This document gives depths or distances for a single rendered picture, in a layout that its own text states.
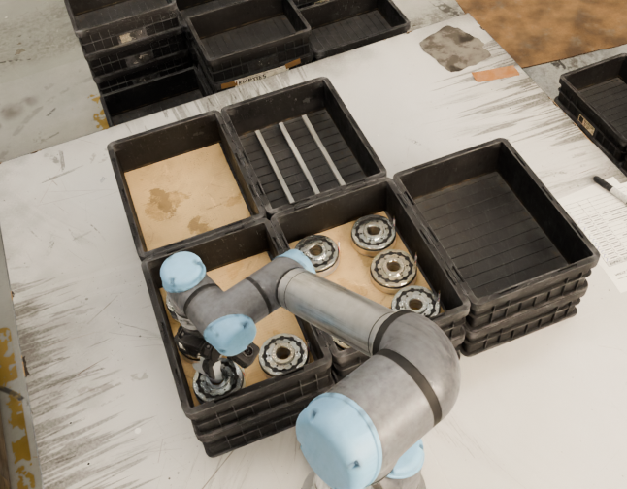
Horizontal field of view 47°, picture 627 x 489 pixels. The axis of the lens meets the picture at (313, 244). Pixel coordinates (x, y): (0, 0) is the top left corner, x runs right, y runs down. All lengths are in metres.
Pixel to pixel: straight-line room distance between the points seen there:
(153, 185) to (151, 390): 0.53
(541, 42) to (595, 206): 1.77
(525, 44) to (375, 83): 1.47
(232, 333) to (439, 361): 0.39
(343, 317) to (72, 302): 0.99
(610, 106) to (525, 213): 1.25
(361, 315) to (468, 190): 0.83
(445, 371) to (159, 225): 1.05
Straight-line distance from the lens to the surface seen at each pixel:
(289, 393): 1.47
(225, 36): 2.91
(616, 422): 1.67
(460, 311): 1.46
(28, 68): 3.92
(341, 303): 1.06
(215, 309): 1.18
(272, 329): 1.56
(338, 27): 3.07
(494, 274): 1.65
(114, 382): 1.74
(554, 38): 3.69
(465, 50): 2.39
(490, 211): 1.76
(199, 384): 1.49
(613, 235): 1.94
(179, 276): 1.21
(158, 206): 1.84
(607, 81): 3.06
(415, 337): 0.92
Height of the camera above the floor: 2.16
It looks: 52 degrees down
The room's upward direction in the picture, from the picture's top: 7 degrees counter-clockwise
